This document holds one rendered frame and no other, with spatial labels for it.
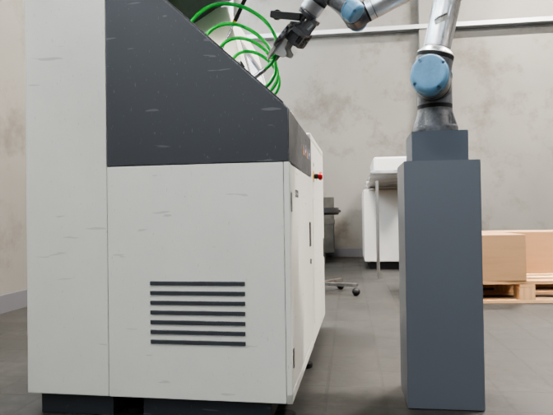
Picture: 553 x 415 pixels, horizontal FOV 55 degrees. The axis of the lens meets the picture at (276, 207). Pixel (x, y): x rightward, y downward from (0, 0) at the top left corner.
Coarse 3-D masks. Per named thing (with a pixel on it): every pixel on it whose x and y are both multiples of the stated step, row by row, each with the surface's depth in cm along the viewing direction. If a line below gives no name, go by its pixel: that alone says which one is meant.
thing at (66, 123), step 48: (48, 0) 171; (96, 0) 168; (48, 48) 171; (96, 48) 168; (48, 96) 170; (96, 96) 168; (48, 144) 170; (96, 144) 168; (48, 192) 170; (96, 192) 167; (48, 240) 170; (96, 240) 167; (48, 288) 170; (96, 288) 167; (48, 336) 170; (96, 336) 167; (48, 384) 169; (96, 384) 167
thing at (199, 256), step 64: (128, 192) 166; (192, 192) 162; (256, 192) 159; (128, 256) 166; (192, 256) 162; (256, 256) 159; (128, 320) 165; (192, 320) 162; (256, 320) 159; (128, 384) 165; (192, 384) 162; (256, 384) 159
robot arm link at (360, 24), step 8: (368, 0) 187; (376, 0) 186; (384, 0) 185; (392, 0) 184; (400, 0) 184; (408, 0) 185; (368, 8) 187; (376, 8) 186; (384, 8) 186; (392, 8) 187; (368, 16) 188; (376, 16) 189; (352, 24) 188; (360, 24) 191
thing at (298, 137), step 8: (296, 120) 178; (296, 128) 177; (296, 136) 177; (304, 136) 203; (296, 144) 177; (304, 144) 203; (296, 152) 176; (304, 152) 202; (296, 160) 176; (304, 160) 202; (296, 168) 182; (304, 168) 201
